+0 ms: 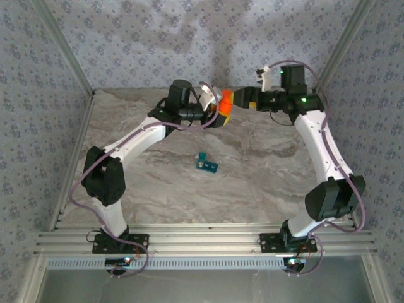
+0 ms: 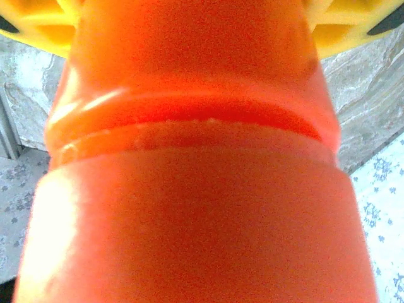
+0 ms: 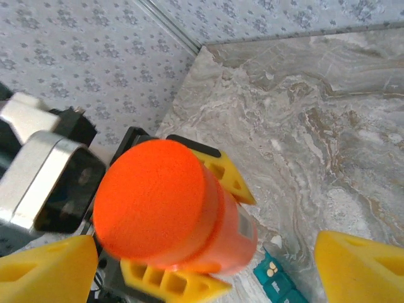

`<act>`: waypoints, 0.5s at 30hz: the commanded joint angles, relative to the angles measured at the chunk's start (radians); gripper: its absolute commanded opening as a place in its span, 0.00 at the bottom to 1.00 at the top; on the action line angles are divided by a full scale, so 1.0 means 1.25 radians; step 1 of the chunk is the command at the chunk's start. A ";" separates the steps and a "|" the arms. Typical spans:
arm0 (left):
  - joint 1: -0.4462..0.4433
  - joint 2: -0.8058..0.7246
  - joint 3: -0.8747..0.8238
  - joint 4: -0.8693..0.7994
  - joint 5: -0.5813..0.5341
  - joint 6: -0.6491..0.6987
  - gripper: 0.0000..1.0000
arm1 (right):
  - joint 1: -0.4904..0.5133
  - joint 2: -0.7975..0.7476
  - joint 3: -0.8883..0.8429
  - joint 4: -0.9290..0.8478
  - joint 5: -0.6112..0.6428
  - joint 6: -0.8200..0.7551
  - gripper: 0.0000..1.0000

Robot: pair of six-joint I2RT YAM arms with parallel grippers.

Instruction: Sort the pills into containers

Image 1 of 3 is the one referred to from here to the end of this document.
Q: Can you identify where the orange pill bottle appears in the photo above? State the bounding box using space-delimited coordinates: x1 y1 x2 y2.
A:
218 100 234 117

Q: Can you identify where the teal pill organizer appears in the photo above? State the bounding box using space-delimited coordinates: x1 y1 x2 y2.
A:
194 151 220 174

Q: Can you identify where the grey metal panel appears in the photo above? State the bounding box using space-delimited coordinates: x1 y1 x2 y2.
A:
40 270 375 303

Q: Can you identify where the aluminium corner post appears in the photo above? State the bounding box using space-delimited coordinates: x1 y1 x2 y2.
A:
311 0 377 95
31 0 96 95

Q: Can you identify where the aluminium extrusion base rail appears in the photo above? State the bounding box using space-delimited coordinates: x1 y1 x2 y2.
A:
33 223 378 257

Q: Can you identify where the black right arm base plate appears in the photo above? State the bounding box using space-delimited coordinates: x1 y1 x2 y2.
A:
259 232 318 253

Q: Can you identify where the grey slotted cable duct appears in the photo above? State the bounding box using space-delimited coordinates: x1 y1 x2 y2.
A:
46 258 287 271

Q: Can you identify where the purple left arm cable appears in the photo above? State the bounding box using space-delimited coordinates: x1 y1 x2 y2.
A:
68 81 221 278

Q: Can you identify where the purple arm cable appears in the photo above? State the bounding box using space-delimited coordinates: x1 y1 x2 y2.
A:
267 59 367 278
68 81 221 278

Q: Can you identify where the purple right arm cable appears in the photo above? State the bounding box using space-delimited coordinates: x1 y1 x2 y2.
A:
267 59 367 278

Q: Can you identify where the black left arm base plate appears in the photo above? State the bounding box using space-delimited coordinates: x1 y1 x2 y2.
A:
91 232 150 255

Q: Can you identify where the aluminium frame leg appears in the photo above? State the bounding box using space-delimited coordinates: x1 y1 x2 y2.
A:
359 255 394 303
17 255 48 303

